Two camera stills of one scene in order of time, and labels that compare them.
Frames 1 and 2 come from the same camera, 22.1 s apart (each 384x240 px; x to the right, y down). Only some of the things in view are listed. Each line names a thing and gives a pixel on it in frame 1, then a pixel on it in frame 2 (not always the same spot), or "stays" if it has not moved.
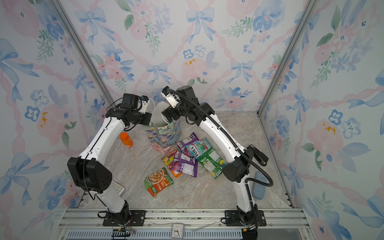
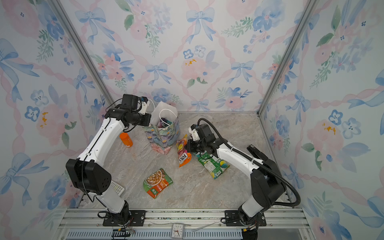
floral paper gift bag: (162, 133) stays
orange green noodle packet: (157, 181) stays
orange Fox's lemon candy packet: (168, 158) -> (183, 156)
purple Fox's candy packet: (185, 164) -> (161, 124)
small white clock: (177, 231) stays
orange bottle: (126, 139) stays
